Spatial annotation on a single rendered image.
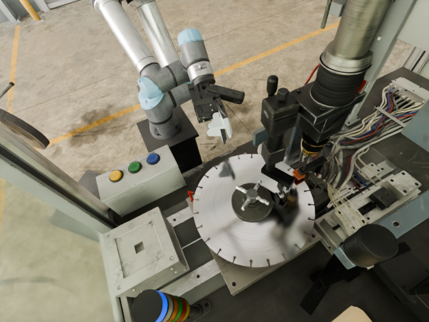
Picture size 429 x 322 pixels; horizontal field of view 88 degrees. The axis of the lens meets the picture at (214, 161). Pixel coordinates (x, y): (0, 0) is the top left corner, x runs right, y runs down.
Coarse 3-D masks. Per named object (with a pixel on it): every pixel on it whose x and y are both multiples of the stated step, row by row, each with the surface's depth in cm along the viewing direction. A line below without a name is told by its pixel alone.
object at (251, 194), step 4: (260, 180) 59; (256, 184) 59; (236, 188) 59; (240, 188) 59; (244, 188) 59; (252, 188) 58; (256, 188) 58; (244, 192) 58; (248, 192) 57; (252, 192) 57; (256, 192) 57; (248, 196) 57; (252, 196) 57; (256, 196) 56; (248, 200) 56; (252, 200) 57; (256, 200) 58; (260, 200) 56; (264, 200) 56; (244, 204) 56; (244, 208) 55
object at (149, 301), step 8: (144, 296) 33; (152, 296) 33; (160, 296) 33; (136, 304) 32; (144, 304) 32; (152, 304) 32; (160, 304) 32; (168, 304) 34; (136, 312) 32; (144, 312) 32; (152, 312) 32; (160, 312) 31; (136, 320) 31; (144, 320) 31; (152, 320) 31; (160, 320) 33
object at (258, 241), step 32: (224, 160) 70; (256, 160) 69; (224, 192) 64; (288, 192) 62; (224, 224) 59; (256, 224) 58; (288, 224) 57; (224, 256) 54; (256, 256) 53; (288, 256) 53
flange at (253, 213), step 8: (248, 184) 64; (240, 192) 62; (264, 192) 61; (232, 200) 61; (240, 200) 61; (232, 208) 61; (240, 208) 60; (248, 208) 59; (256, 208) 59; (264, 208) 59; (240, 216) 59; (248, 216) 58; (256, 216) 58; (264, 216) 58
